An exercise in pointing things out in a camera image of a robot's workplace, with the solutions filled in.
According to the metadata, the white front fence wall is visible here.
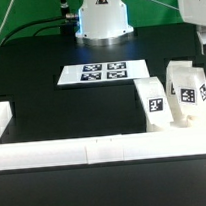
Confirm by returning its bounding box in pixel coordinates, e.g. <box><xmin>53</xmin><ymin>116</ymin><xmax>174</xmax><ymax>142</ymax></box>
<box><xmin>0</xmin><ymin>128</ymin><xmax>206</xmax><ymax>170</ymax></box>

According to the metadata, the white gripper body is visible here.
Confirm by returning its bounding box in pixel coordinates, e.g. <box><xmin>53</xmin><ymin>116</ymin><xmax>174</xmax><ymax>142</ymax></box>
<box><xmin>178</xmin><ymin>0</ymin><xmax>206</xmax><ymax>27</ymax></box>

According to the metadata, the white marker base plate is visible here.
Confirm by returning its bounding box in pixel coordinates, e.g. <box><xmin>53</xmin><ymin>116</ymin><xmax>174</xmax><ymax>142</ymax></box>
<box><xmin>57</xmin><ymin>60</ymin><xmax>150</xmax><ymax>85</ymax></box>

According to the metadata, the white fence wall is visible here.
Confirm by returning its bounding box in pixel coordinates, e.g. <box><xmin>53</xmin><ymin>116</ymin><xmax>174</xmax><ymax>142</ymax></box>
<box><xmin>0</xmin><ymin>101</ymin><xmax>13</xmax><ymax>137</ymax></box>
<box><xmin>0</xmin><ymin>128</ymin><xmax>206</xmax><ymax>170</ymax></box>

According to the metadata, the black cable bundle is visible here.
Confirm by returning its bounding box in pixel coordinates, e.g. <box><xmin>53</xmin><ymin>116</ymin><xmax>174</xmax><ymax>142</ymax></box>
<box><xmin>0</xmin><ymin>0</ymin><xmax>84</xmax><ymax>47</ymax></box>

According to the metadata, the white left fence wall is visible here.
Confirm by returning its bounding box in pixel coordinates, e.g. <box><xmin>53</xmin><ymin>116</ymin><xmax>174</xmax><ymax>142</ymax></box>
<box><xmin>0</xmin><ymin>101</ymin><xmax>13</xmax><ymax>137</ymax></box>

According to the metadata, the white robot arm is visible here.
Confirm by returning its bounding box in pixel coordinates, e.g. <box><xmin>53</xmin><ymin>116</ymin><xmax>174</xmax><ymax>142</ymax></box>
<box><xmin>75</xmin><ymin>0</ymin><xmax>206</xmax><ymax>55</ymax></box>

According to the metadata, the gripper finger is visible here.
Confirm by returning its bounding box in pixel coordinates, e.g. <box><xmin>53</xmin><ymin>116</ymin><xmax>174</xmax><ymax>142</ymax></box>
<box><xmin>197</xmin><ymin>28</ymin><xmax>206</xmax><ymax>55</ymax></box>

